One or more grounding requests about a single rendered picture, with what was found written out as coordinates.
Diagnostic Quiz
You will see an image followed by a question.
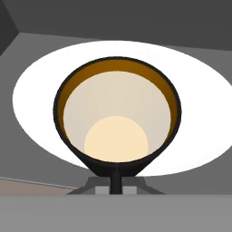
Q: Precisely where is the grey microwave oven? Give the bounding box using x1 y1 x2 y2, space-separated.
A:
0 0 232 196

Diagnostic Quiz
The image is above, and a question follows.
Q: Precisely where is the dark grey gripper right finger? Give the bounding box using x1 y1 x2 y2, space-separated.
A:
121 175 166 195

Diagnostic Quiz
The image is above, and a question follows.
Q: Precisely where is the white round microwave turntable plate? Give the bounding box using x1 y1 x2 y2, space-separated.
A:
12 40 232 178

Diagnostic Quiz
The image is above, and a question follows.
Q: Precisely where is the black mug with orange inside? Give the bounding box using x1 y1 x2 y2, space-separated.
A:
53 55 183 195

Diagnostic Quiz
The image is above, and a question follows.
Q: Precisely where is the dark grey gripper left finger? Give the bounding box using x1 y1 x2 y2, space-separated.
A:
66 175 111 195

